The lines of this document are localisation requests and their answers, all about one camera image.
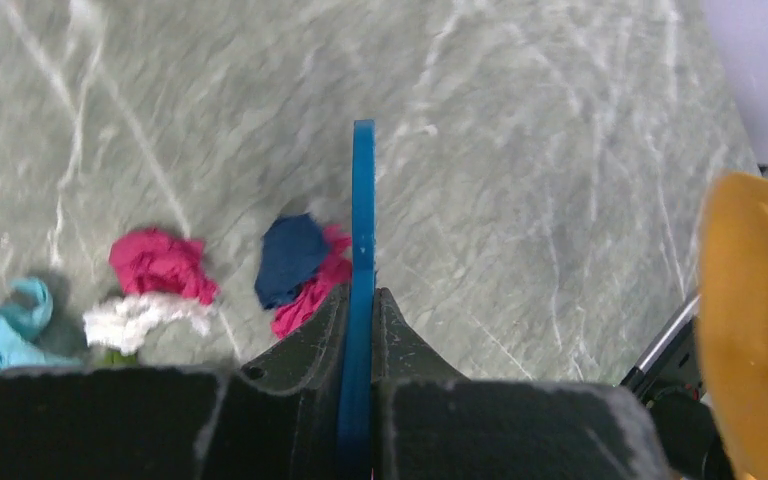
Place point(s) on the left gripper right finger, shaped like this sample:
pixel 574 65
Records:
pixel 408 414

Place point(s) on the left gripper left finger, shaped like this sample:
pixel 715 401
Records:
pixel 291 398

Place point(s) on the blue hand brush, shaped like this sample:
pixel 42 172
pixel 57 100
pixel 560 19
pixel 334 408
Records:
pixel 353 457

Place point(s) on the orange slotted scoop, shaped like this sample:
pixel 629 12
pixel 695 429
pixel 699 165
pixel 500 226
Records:
pixel 732 328

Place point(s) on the pink paper scrap right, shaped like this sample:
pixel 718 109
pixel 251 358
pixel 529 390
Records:
pixel 335 270

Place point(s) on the navy paper scrap right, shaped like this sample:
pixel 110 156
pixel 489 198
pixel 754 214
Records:
pixel 293 248

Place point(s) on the white paper scrap middle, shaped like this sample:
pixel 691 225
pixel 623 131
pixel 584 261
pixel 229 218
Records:
pixel 123 323

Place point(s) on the green paper scrap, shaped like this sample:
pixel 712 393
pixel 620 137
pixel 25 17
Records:
pixel 115 358

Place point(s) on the small pink paper scrap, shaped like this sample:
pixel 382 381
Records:
pixel 152 260

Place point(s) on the cyan paper scrap top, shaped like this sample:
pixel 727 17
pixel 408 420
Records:
pixel 20 328

